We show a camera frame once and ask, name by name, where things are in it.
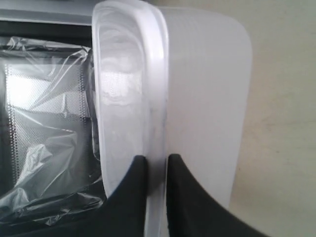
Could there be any white plastic lidded container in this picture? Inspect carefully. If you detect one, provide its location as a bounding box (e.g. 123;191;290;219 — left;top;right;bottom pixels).
92;0;252;237

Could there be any white microwave door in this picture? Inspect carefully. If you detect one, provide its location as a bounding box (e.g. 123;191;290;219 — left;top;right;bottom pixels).
0;0;106;237

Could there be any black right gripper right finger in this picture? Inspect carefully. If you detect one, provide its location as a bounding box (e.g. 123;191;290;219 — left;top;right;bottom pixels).
166;154;264;237

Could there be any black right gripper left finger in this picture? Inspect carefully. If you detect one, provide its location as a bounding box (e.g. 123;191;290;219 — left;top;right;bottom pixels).
96;156;148;237

